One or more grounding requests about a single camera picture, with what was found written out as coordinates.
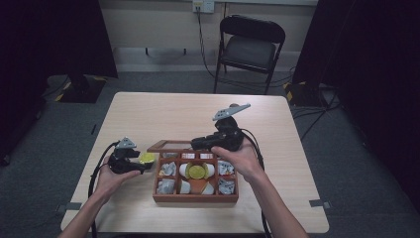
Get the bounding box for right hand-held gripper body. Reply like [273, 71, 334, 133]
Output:
[212, 103, 252, 153]

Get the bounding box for right hand-held gripper cable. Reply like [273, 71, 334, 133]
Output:
[240, 127, 272, 238]

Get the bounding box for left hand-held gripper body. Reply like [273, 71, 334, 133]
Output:
[108, 137, 142, 175]

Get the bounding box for black folding chair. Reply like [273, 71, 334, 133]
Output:
[212, 14, 286, 96]

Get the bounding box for grey tape strip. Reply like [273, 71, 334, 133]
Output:
[55, 201, 82, 214]
[309, 198, 332, 210]

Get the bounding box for hand-held gripper cable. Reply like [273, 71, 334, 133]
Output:
[240, 127, 272, 238]
[87, 141, 121, 238]

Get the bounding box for black curtain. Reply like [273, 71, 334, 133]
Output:
[291, 0, 420, 212]
[0, 0, 119, 167]

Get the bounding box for person's left hand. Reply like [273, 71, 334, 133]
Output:
[95, 155, 142, 202]

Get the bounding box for white wall socket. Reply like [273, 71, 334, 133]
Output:
[192, 0, 216, 14]

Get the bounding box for person's right hand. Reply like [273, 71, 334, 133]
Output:
[211, 137, 265, 182]

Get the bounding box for yellow round tin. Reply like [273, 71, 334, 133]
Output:
[138, 152, 157, 170]
[186, 164, 208, 180]

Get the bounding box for group of silver foil packets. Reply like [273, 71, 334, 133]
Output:
[157, 152, 237, 196]

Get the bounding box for wooden box with glass lid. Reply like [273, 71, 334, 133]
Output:
[147, 139, 240, 203]

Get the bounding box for black stand base yellow stripes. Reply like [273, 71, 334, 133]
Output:
[46, 72, 109, 104]
[282, 80, 329, 108]

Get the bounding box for black floor cables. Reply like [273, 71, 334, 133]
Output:
[291, 86, 343, 142]

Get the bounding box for left hand-held gripper cable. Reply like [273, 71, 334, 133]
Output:
[87, 141, 121, 238]

